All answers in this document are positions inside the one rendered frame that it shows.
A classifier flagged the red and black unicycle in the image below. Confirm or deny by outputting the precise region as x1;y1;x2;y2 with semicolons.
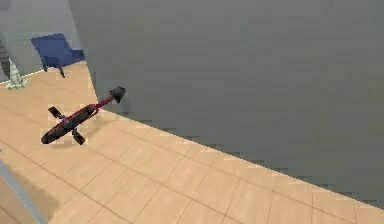
40;86;127;146

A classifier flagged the blue armchair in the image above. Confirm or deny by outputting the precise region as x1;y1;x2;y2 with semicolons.
30;32;86;79

